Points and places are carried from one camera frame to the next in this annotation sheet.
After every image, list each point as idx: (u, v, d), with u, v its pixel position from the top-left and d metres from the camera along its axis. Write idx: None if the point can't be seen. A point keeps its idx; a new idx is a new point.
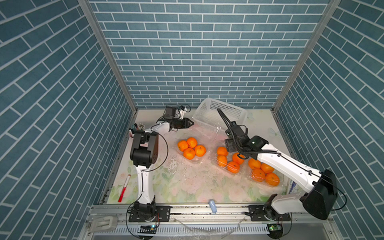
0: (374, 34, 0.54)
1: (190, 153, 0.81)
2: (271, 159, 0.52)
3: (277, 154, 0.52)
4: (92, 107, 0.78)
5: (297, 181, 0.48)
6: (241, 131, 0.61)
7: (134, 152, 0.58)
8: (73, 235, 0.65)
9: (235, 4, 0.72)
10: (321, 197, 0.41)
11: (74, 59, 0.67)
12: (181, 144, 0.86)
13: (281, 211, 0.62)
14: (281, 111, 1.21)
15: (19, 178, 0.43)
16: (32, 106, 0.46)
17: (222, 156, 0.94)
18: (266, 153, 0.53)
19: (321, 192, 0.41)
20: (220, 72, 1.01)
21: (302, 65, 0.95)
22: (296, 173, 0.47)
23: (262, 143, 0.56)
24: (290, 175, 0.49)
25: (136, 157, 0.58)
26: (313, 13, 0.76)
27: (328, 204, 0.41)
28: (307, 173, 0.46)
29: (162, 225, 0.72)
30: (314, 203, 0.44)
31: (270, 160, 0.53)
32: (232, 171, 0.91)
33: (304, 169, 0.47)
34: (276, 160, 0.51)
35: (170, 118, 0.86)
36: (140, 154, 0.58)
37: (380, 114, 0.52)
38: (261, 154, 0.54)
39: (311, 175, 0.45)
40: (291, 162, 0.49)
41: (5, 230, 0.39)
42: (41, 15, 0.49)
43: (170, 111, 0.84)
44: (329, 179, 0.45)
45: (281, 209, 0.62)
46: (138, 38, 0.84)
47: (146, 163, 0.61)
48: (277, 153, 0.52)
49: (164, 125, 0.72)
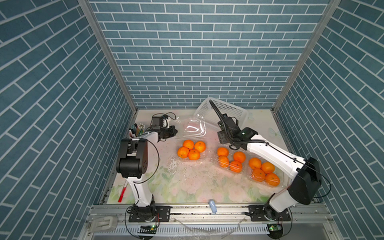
0: (374, 34, 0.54)
1: (196, 154, 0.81)
2: (259, 148, 0.54)
3: (265, 143, 0.54)
4: (92, 107, 0.78)
5: (282, 168, 0.50)
6: (233, 122, 0.63)
7: (121, 164, 0.52)
8: (73, 235, 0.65)
9: (235, 4, 0.72)
10: (303, 181, 0.43)
11: (74, 59, 0.67)
12: (180, 151, 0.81)
13: (280, 209, 0.63)
14: (281, 111, 1.21)
15: (19, 179, 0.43)
16: (32, 106, 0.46)
17: (223, 157, 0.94)
18: (255, 142, 0.55)
19: (303, 178, 0.43)
20: (220, 72, 1.01)
21: (302, 65, 0.95)
22: (282, 160, 0.49)
23: (252, 133, 0.59)
24: (276, 163, 0.51)
25: (124, 168, 0.52)
26: (313, 13, 0.76)
27: (311, 190, 0.43)
28: (292, 161, 0.48)
29: (162, 225, 0.72)
30: (298, 188, 0.46)
31: (259, 149, 0.55)
32: (234, 171, 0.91)
33: (289, 156, 0.49)
34: (264, 149, 0.53)
35: (158, 128, 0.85)
36: (127, 164, 0.52)
37: (380, 114, 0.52)
38: (251, 144, 0.56)
39: (296, 162, 0.47)
40: (278, 150, 0.52)
41: (5, 230, 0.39)
42: (41, 15, 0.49)
43: (157, 121, 0.81)
44: (313, 166, 0.47)
45: (281, 207, 0.62)
46: (137, 38, 0.84)
47: (135, 173, 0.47)
48: (265, 142, 0.55)
49: (151, 134, 0.67)
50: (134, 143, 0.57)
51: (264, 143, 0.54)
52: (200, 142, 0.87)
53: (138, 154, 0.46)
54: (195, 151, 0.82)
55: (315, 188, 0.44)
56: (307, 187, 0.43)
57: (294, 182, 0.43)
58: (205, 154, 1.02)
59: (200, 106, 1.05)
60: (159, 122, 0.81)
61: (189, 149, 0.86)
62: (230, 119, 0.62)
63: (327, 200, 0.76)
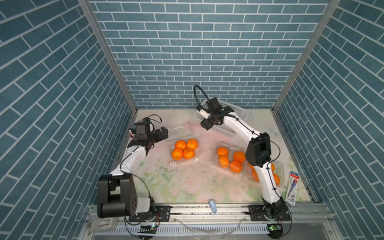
0: (374, 34, 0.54)
1: (191, 152, 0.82)
2: (231, 122, 0.70)
3: (236, 118, 0.69)
4: (92, 107, 0.78)
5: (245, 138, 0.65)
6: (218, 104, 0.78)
7: (105, 207, 0.42)
8: (73, 235, 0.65)
9: (235, 4, 0.72)
10: (253, 146, 0.59)
11: (74, 59, 0.67)
12: (175, 153, 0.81)
13: (271, 200, 0.66)
14: (281, 111, 1.21)
15: (19, 178, 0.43)
16: (32, 105, 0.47)
17: (223, 156, 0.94)
18: (229, 117, 0.70)
19: (253, 144, 0.58)
20: (220, 72, 1.01)
21: (302, 65, 0.95)
22: (244, 132, 0.64)
23: (230, 110, 0.74)
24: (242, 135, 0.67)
25: (107, 212, 0.42)
26: (313, 13, 0.76)
27: (257, 153, 0.59)
28: (251, 132, 0.63)
29: (162, 225, 0.72)
30: (251, 152, 0.62)
31: (230, 122, 0.70)
32: (234, 170, 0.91)
33: (249, 129, 0.64)
34: (235, 122, 0.68)
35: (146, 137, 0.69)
36: (112, 207, 0.42)
37: (380, 114, 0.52)
38: (225, 118, 0.71)
39: (253, 133, 0.63)
40: (243, 124, 0.67)
41: (5, 230, 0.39)
42: (41, 15, 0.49)
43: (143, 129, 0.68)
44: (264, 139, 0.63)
45: (270, 195, 0.66)
46: (137, 38, 0.84)
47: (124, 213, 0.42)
48: (236, 118, 0.70)
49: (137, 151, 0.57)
50: (116, 179, 0.46)
51: (235, 118, 0.69)
52: (191, 140, 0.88)
53: (122, 193, 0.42)
54: (189, 150, 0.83)
55: (263, 154, 0.62)
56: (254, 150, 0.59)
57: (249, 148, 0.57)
58: (205, 154, 0.94)
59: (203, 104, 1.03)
60: (146, 130, 0.68)
61: (182, 149, 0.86)
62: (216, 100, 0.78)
63: (327, 200, 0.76)
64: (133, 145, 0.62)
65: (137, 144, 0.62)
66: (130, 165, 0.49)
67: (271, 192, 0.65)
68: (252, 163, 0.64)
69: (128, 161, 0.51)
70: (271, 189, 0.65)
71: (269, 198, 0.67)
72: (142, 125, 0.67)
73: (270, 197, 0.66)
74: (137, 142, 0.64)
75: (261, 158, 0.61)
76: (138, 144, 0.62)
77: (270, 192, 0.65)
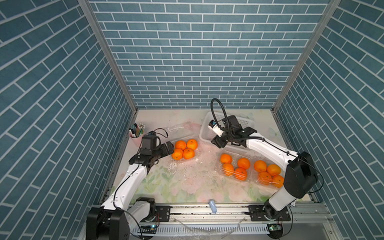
0: (374, 34, 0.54)
1: (191, 152, 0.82)
2: (256, 144, 0.59)
3: (262, 139, 0.59)
4: (92, 107, 0.78)
5: (277, 162, 0.53)
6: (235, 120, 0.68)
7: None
8: (73, 235, 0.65)
9: (235, 4, 0.72)
10: (294, 172, 0.45)
11: (74, 59, 0.67)
12: (175, 153, 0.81)
13: (279, 207, 0.63)
14: (281, 111, 1.21)
15: (19, 178, 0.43)
16: (32, 106, 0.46)
17: (228, 164, 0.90)
18: (253, 139, 0.60)
19: (294, 168, 0.45)
20: (220, 72, 1.01)
21: (302, 65, 0.95)
22: (276, 154, 0.52)
23: (252, 131, 0.64)
24: (272, 158, 0.54)
25: None
26: (313, 13, 0.76)
27: (301, 180, 0.45)
28: (285, 153, 0.51)
29: (162, 225, 0.72)
30: (292, 180, 0.47)
31: (256, 145, 0.59)
32: (239, 178, 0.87)
33: (282, 150, 0.52)
34: (261, 144, 0.57)
35: (149, 153, 0.64)
36: None
37: (380, 114, 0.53)
38: (249, 141, 0.61)
39: (288, 155, 0.50)
40: (273, 145, 0.55)
41: (5, 230, 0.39)
42: (41, 15, 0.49)
43: (148, 143, 0.63)
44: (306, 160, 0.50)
45: (280, 205, 0.62)
46: (137, 38, 0.84)
47: None
48: (262, 139, 0.59)
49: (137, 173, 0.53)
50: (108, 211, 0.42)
51: (261, 140, 0.59)
52: (191, 140, 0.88)
53: (111, 233, 0.39)
54: (188, 150, 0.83)
55: (308, 181, 0.48)
56: (296, 176, 0.45)
57: (288, 174, 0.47)
58: (205, 154, 0.94)
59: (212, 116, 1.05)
60: (151, 145, 0.63)
61: (182, 149, 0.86)
62: (234, 117, 0.68)
63: (327, 200, 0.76)
64: (133, 164, 0.56)
65: (138, 162, 0.57)
66: (125, 195, 0.45)
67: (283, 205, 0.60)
68: (295, 194, 0.49)
69: (123, 187, 0.47)
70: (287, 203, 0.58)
71: (275, 206, 0.65)
72: (147, 139, 0.63)
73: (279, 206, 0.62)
74: (139, 158, 0.59)
75: (307, 186, 0.47)
76: (139, 162, 0.57)
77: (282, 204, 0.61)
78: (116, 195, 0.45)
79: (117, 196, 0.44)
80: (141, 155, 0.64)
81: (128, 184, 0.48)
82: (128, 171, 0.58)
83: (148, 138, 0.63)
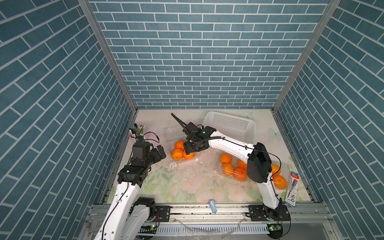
0: (374, 34, 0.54)
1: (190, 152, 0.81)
2: (218, 143, 0.61)
3: (222, 138, 0.61)
4: (92, 107, 0.78)
5: (239, 155, 0.57)
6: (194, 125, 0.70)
7: None
8: (73, 235, 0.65)
9: (235, 4, 0.72)
10: (254, 164, 0.51)
11: (74, 59, 0.67)
12: (175, 153, 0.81)
13: (274, 205, 0.63)
14: (281, 111, 1.21)
15: (19, 178, 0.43)
16: (32, 106, 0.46)
17: (228, 164, 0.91)
18: (214, 139, 0.61)
19: (253, 161, 0.51)
20: (220, 72, 1.01)
21: (302, 65, 0.95)
22: (236, 149, 0.56)
23: (211, 130, 0.66)
24: (234, 153, 0.58)
25: None
26: (313, 13, 0.76)
27: (260, 169, 0.51)
28: (244, 148, 0.56)
29: (162, 225, 0.72)
30: (254, 170, 0.53)
31: (218, 144, 0.61)
32: (239, 178, 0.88)
33: (241, 145, 0.57)
34: (222, 142, 0.60)
35: (140, 165, 0.57)
36: None
37: (380, 114, 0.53)
38: (211, 141, 0.62)
39: (247, 148, 0.55)
40: (232, 142, 0.59)
41: (5, 230, 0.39)
42: (41, 15, 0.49)
43: (139, 152, 0.56)
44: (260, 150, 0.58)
45: (272, 202, 0.63)
46: (137, 38, 0.84)
47: None
48: (222, 137, 0.62)
49: (128, 194, 0.47)
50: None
51: (221, 138, 0.61)
52: None
53: None
54: None
55: (264, 167, 0.55)
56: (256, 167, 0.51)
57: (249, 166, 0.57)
58: (205, 155, 0.94)
59: (212, 117, 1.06)
60: (143, 154, 0.56)
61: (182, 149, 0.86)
62: (192, 124, 0.70)
63: (327, 200, 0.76)
64: (122, 184, 0.49)
65: (128, 177, 0.51)
66: (115, 229, 0.41)
67: (273, 199, 0.61)
68: (259, 180, 0.55)
69: (113, 219, 0.42)
70: (274, 196, 0.61)
71: (271, 204, 0.64)
72: (138, 148, 0.55)
73: (273, 202, 0.63)
74: (128, 172, 0.52)
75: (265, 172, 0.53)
76: (130, 177, 0.51)
77: (273, 199, 0.61)
78: (105, 231, 0.41)
79: (106, 231, 0.40)
80: (132, 167, 0.54)
81: (118, 214, 0.43)
82: (117, 194, 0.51)
83: (140, 147, 0.55)
